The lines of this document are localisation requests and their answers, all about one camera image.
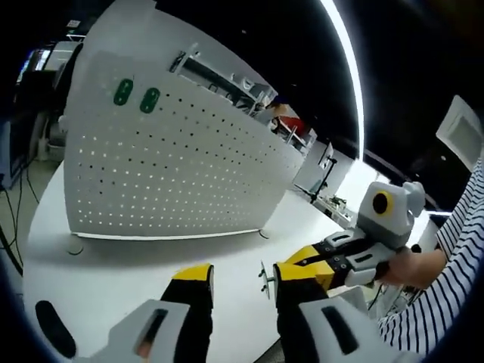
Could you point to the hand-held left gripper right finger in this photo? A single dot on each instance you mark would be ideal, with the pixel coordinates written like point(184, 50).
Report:
point(302, 314)

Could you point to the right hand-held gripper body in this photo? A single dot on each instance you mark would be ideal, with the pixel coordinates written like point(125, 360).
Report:
point(393, 223)

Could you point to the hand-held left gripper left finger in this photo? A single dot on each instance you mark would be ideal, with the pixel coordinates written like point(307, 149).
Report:
point(189, 314)

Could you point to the white perforated mounting plate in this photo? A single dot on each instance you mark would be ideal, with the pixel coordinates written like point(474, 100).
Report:
point(170, 170)

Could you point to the person's right hand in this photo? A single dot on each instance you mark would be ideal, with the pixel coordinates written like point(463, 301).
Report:
point(401, 266)

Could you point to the black tripod stand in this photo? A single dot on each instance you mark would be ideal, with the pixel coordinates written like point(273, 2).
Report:
point(327, 177)

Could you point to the person's striped shirt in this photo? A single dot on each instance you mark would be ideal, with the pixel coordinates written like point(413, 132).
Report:
point(427, 325)

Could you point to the white ceiling vent panel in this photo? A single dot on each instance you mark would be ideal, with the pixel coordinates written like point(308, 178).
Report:
point(459, 128)

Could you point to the black oval pad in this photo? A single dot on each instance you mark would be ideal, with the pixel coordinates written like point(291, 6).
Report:
point(53, 327)

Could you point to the ceiling light strip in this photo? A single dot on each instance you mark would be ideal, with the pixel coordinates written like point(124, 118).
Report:
point(354, 75)

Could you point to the white storage shelf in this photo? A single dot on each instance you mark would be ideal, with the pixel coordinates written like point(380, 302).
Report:
point(242, 85)

